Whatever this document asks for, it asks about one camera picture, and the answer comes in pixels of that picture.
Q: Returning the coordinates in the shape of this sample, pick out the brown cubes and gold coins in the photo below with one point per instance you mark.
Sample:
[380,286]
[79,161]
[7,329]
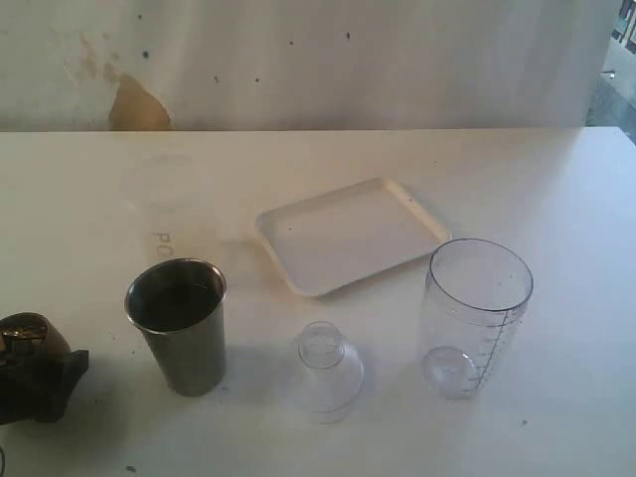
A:
[21,341]

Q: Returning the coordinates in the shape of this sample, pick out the clear plastic shaker cup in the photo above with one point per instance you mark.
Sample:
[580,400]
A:
[474,297]

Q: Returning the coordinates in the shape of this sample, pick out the brown wooden bowl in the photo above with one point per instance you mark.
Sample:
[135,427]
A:
[55,345]

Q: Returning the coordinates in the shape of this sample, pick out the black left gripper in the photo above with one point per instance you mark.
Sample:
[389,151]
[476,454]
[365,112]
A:
[39,388]

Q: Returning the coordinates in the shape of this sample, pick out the clear plastic shaker lid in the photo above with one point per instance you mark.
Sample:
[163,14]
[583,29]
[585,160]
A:
[323,374]

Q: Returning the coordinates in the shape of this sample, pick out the translucent plastic cup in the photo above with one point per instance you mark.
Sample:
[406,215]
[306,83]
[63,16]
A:
[172,210]

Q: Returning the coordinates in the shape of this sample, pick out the stainless steel cup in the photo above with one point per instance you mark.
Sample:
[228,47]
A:
[178,306]

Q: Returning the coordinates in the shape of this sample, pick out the white rectangular tray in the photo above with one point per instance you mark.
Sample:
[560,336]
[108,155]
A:
[327,242]

